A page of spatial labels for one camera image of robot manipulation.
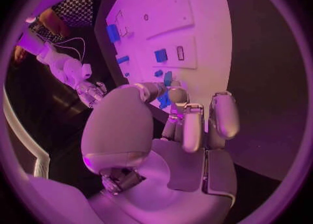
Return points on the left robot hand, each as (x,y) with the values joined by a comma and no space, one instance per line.
(117,130)

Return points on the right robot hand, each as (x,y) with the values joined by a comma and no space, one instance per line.
(90,93)

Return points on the large blue gear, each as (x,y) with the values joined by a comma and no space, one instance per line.
(163,100)

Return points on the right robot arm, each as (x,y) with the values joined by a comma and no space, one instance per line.
(61,65)

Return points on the white task board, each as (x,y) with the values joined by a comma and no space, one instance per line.
(207,52)

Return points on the small blue plug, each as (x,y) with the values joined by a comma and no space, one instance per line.
(126,74)

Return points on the long blue cylinder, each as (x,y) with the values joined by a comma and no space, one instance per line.
(122,60)

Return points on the thick blue cylinder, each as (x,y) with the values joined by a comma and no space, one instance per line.
(113,33)

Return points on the short blue peg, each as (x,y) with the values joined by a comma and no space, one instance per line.
(158,73)

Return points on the blue block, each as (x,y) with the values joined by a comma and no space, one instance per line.
(160,55)

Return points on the person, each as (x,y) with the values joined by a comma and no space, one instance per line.
(75,7)

